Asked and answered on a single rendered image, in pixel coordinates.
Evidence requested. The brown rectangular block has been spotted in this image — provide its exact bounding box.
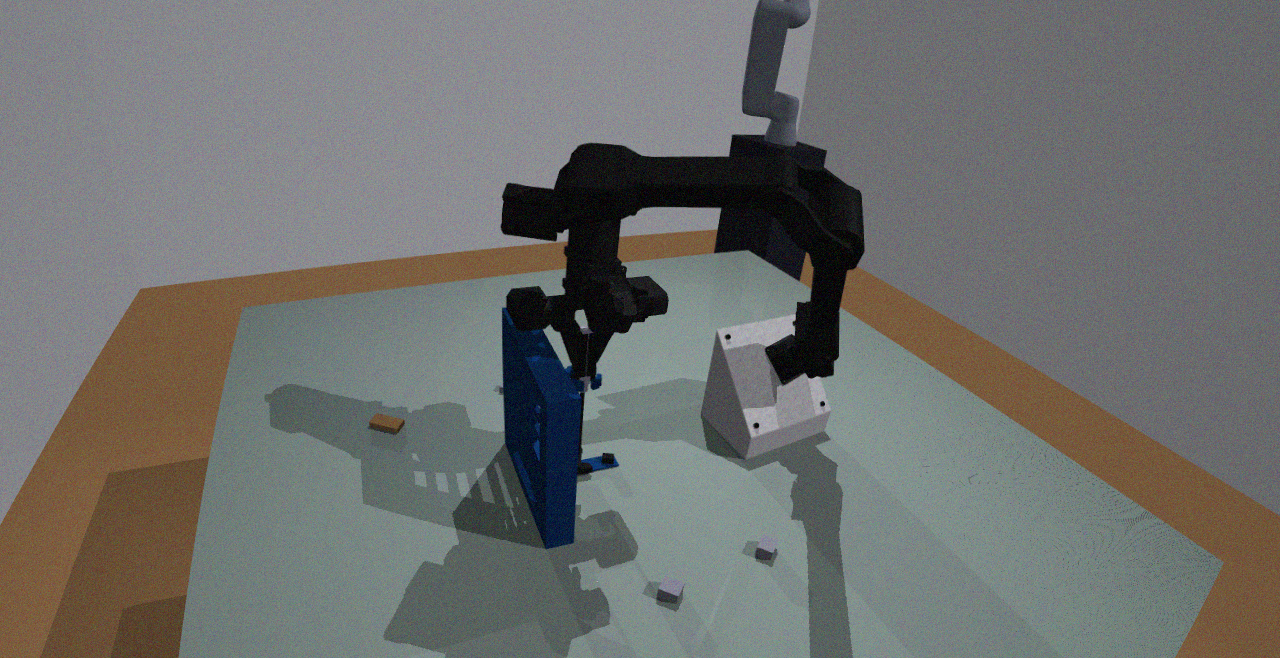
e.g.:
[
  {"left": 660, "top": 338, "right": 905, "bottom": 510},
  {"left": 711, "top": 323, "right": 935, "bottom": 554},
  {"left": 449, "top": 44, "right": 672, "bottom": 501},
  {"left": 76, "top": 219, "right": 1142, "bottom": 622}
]
[{"left": 369, "top": 413, "right": 404, "bottom": 433}]

